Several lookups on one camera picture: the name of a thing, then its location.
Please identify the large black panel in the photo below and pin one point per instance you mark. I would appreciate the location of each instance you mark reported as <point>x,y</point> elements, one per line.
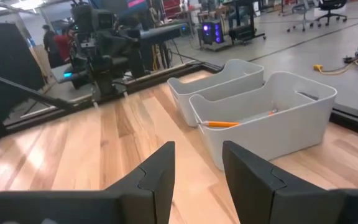
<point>5,62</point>

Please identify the computer monitor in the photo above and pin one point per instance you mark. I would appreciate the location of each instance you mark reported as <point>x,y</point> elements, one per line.
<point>163,31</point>

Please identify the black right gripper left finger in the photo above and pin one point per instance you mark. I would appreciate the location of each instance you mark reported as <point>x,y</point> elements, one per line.
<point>135,202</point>

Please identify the black diagonal support strut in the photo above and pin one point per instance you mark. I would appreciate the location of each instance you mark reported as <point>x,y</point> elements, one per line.
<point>26,90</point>

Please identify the black aluminium table frame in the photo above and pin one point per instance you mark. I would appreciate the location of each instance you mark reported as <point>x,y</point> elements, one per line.
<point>166,78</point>

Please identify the black equipment workbench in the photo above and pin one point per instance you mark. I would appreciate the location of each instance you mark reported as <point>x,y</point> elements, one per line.
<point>244,32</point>

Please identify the computer tower purple lights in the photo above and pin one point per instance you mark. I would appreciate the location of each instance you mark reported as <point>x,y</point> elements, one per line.
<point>213,31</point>

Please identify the orange pencil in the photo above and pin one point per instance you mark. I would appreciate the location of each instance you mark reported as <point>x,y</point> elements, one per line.
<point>221,124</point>

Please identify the black office chair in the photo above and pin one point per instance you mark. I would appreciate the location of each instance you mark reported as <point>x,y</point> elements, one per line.
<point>331,6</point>

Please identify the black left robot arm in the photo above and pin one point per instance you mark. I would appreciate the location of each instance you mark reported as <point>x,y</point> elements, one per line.
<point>104,81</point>

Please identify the monitor dark blue screen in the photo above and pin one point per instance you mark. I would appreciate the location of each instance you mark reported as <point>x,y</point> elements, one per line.
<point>135,3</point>

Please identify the grey plastic bin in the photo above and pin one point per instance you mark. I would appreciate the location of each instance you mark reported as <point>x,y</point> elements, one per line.
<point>275,140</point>
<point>216,84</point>

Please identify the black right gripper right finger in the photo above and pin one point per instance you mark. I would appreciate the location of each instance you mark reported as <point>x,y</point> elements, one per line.
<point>259,202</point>

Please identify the grey office chair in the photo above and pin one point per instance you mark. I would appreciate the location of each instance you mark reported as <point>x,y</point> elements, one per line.
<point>300,9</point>

